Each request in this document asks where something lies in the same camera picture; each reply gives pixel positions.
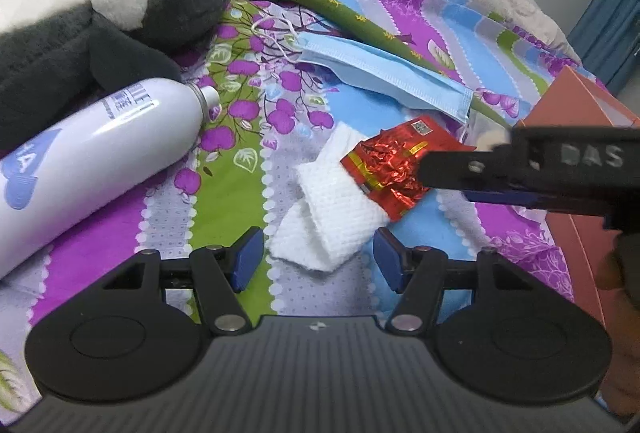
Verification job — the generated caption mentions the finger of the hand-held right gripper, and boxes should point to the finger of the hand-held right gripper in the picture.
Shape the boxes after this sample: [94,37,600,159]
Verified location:
[417,146,521,190]
[462,189,557,212]

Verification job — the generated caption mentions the blue face mask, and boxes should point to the blue face mask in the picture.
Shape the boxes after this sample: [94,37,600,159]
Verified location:
[251,15,474,124]

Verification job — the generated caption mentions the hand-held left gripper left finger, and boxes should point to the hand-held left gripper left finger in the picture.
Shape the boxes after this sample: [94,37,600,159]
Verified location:
[97,227,266,336]

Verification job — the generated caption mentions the striped floral bed sheet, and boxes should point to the striped floral bed sheet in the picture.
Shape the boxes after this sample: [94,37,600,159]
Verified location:
[0,0,607,414]

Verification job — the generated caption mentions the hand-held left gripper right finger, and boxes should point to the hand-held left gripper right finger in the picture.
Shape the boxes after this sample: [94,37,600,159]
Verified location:
[374,227,540,335]

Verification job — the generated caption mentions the red foil packet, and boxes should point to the red foil packet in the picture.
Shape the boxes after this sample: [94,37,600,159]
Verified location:
[340,115,477,224]

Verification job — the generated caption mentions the beige fluffy toy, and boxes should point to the beige fluffy toy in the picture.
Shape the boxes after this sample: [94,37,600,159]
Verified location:
[474,128,512,154]

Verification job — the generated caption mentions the white spray bottle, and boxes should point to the white spray bottle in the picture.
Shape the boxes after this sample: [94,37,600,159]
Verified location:
[0,78,222,280]

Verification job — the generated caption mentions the orange cardboard box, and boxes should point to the orange cardboard box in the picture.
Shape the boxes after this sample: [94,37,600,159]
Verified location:
[514,65,640,330]

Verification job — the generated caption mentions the blue curtain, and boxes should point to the blue curtain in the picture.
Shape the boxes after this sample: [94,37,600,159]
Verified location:
[566,0,640,97]

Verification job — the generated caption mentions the white waffle cloth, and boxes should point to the white waffle cloth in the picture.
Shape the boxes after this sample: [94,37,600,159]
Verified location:
[269,122,392,274]

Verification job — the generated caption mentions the person's right hand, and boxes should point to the person's right hand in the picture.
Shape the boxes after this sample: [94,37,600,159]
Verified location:
[596,250,640,314]

